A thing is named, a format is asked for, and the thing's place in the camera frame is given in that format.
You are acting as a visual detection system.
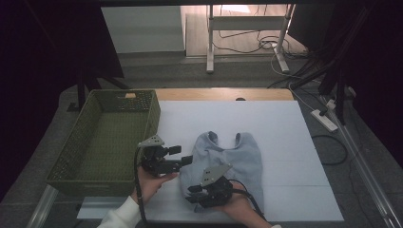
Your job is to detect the black looped floor cable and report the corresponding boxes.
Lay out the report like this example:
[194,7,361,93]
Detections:
[311,134,349,166]

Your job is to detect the tangle of floor cables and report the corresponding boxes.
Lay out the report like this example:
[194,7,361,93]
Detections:
[212,29,310,60]

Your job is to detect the light blue tank top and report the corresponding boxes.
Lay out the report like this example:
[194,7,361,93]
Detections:
[179,130,265,214]

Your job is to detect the green woven basket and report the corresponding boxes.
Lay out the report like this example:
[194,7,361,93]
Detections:
[45,88,162,198]

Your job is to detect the white foam board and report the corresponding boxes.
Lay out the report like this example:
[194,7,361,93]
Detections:
[76,100,345,222]

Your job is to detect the person's right hand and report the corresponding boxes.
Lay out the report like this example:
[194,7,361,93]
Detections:
[211,189,256,224]

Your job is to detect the white metal desk frame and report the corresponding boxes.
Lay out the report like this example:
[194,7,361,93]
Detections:
[205,3,296,75]

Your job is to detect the white power strip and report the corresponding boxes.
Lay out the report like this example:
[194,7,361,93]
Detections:
[310,108,339,133]

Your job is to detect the white cabinet panel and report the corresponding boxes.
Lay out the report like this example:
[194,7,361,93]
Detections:
[101,6,185,54]

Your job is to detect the aluminium rail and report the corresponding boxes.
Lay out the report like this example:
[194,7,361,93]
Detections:
[27,184,60,228]
[319,94,403,228]

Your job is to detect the person's left hand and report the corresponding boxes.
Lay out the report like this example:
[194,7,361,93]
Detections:
[131,166,180,205]

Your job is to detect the white floor cable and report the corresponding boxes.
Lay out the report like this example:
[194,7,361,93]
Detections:
[270,53,317,112]

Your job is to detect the right hand-held gripper cable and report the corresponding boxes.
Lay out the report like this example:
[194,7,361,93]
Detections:
[227,179,267,221]

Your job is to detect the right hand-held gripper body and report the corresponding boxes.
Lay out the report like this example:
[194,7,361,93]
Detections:
[200,162,236,209]

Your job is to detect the hand-held gripper cable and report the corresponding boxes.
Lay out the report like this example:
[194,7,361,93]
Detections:
[133,145,149,228]
[227,179,267,221]

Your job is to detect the left hand-held gripper cable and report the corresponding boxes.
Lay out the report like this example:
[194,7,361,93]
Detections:
[133,145,149,228]

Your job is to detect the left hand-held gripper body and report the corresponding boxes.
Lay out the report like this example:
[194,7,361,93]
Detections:
[137,135,183,177]

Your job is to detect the black stand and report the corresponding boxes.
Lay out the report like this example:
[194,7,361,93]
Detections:
[66,70,129,112]
[289,3,376,126]

